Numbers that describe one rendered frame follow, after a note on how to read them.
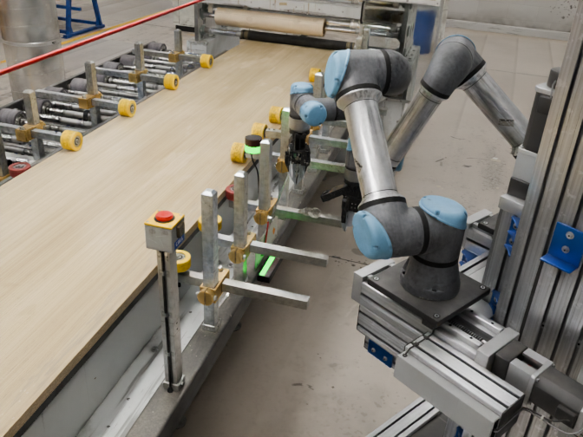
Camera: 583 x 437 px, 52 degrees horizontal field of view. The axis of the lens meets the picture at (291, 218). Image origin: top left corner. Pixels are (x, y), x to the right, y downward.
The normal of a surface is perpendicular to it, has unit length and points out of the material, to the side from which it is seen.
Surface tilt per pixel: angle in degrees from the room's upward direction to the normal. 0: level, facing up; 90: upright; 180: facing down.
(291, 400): 0
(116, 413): 0
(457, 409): 90
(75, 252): 0
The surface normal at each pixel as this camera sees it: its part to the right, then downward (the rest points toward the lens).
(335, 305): 0.05, -0.87
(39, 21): 0.70, 0.38
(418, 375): -0.75, 0.29
